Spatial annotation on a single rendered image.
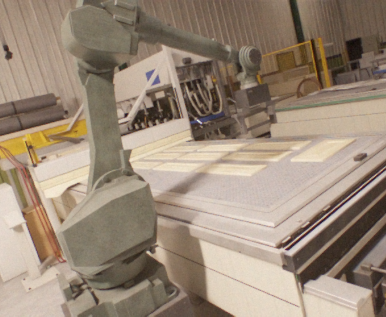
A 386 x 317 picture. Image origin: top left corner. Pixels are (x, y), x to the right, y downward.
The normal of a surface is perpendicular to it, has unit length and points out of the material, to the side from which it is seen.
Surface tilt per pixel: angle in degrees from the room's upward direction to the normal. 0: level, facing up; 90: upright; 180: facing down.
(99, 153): 80
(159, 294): 90
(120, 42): 90
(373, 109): 90
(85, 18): 90
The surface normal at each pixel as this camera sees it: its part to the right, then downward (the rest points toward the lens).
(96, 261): 0.27, 0.11
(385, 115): -0.76, 0.31
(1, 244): 0.60, -0.01
